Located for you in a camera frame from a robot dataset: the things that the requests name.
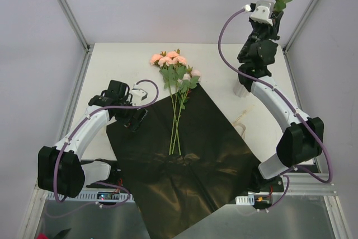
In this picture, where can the pink rose bouquet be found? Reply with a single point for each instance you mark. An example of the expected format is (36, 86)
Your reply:
(180, 79)

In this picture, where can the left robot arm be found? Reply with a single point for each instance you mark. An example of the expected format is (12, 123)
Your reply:
(60, 167)

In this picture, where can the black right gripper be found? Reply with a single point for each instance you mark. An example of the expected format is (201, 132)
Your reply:
(272, 26)

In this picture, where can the aluminium frame post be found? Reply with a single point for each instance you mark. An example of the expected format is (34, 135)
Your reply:
(299, 27)
(74, 24)

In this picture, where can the aluminium rail right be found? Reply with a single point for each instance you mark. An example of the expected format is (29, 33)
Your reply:
(306, 185)

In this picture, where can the black wrapping paper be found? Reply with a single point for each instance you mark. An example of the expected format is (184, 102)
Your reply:
(209, 169)

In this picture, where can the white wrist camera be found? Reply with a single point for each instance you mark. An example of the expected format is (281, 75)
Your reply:
(261, 12)
(137, 95)

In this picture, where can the white cable duct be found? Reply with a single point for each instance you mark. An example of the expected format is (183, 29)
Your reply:
(102, 195)
(253, 200)

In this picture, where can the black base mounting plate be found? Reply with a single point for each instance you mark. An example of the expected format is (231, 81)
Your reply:
(265, 194)

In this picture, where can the left aluminium frame post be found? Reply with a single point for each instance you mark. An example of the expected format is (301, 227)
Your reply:
(74, 24)

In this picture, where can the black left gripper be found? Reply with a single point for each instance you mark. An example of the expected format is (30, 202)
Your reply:
(137, 120)

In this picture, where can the left white cable duct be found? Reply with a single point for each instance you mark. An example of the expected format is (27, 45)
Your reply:
(102, 195)

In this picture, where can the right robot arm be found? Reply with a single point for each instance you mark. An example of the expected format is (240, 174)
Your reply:
(301, 134)

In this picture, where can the right aluminium frame post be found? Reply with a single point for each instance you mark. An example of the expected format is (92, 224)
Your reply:
(299, 27)

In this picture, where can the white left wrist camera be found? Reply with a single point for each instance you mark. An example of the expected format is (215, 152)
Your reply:
(137, 95)

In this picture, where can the white ribbed ceramic vase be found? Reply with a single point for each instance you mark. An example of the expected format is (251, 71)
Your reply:
(239, 90)

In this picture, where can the right white cable duct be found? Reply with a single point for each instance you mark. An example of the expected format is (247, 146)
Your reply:
(253, 200)

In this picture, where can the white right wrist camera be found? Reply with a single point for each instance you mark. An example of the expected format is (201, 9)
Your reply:
(261, 12)

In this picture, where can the cream printed ribbon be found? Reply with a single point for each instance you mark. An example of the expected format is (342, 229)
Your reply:
(238, 123)

